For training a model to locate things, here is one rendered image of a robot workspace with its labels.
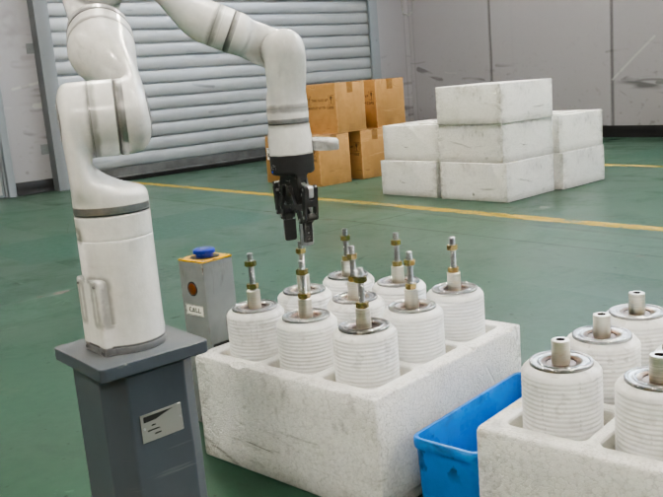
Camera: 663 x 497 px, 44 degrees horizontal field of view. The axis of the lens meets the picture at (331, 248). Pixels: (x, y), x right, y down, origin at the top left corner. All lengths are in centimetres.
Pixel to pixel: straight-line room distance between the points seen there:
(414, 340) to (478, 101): 272
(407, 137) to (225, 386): 303
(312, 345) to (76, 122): 49
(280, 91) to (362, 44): 648
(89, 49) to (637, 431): 82
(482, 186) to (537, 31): 358
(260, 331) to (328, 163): 367
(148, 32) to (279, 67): 526
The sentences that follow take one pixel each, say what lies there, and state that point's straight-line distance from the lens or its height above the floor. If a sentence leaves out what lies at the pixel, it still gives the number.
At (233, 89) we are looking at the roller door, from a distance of 696.
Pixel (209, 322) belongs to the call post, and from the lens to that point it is 150.
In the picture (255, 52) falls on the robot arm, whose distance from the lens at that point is 143.
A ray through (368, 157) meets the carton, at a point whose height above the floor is 13.
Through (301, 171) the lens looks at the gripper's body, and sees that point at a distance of 139.
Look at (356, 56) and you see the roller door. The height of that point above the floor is 81.
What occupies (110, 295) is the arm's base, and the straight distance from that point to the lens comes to 104.
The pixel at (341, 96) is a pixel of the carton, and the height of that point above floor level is 52.
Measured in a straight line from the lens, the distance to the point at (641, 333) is 122.
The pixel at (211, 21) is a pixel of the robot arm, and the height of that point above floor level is 72.
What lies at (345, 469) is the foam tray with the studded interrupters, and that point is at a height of 6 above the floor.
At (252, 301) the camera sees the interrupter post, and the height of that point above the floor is 26.
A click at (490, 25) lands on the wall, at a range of 769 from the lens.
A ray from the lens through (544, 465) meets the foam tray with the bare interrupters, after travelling 102.
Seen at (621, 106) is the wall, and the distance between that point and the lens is 696.
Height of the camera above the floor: 61
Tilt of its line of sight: 11 degrees down
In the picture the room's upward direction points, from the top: 5 degrees counter-clockwise
